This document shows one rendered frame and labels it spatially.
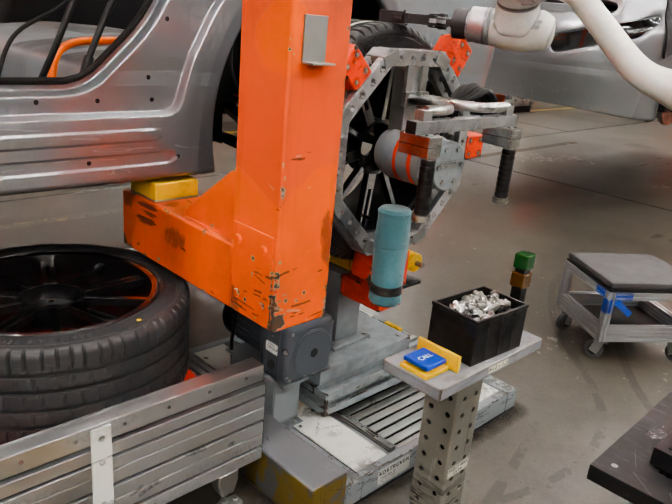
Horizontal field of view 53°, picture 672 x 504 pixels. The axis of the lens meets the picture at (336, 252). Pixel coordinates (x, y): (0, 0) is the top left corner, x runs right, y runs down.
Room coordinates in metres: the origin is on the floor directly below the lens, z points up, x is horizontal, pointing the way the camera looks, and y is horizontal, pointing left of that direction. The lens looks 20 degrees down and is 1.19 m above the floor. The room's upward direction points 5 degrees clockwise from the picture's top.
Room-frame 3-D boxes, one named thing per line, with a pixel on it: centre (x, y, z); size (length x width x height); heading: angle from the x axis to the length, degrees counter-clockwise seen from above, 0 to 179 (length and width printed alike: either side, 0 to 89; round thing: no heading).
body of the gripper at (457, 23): (1.83, -0.24, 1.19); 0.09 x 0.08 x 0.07; 71
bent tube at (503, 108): (1.79, -0.30, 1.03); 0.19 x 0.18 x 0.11; 46
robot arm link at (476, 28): (1.80, -0.31, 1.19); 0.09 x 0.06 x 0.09; 161
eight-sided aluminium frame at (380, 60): (1.81, -0.14, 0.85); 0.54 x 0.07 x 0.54; 136
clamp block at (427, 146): (1.54, -0.17, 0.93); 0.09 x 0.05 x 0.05; 46
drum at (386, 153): (1.76, -0.19, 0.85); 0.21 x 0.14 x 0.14; 46
